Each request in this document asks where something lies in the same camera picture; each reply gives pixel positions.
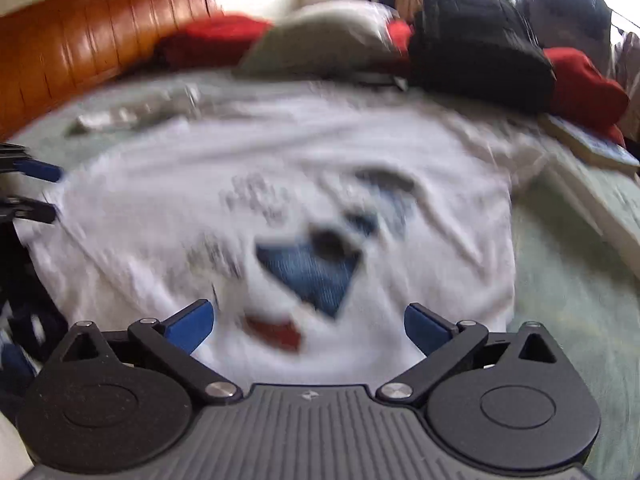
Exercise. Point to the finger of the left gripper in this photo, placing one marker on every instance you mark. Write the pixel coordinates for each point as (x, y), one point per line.
(15, 158)
(17, 207)

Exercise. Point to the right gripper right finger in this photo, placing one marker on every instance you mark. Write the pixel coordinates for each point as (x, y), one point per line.
(427, 330)

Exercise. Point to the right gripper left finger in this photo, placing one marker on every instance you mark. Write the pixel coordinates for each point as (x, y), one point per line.
(189, 327)

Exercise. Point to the white printed t-shirt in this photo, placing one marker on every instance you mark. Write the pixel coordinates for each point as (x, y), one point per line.
(310, 215)

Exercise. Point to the dark hanging clothes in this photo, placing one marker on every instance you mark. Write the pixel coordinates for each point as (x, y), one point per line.
(584, 25)

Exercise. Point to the wooden headboard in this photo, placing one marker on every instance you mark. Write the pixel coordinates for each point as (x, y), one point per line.
(55, 50)

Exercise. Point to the blue picture book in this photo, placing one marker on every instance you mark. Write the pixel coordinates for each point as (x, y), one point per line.
(589, 148)

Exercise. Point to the black backpack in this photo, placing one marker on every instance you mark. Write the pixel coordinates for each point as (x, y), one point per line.
(480, 49)

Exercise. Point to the red blanket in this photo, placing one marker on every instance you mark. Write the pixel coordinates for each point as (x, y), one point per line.
(581, 94)

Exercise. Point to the grey green pillow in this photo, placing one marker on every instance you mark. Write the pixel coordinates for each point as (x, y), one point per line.
(329, 38)

